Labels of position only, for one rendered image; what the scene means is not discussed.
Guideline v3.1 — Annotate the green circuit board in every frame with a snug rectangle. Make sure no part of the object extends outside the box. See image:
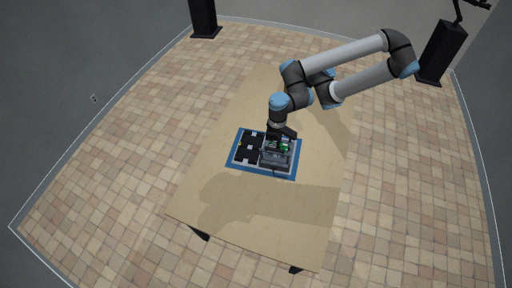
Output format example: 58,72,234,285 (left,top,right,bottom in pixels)
269,141,289,153

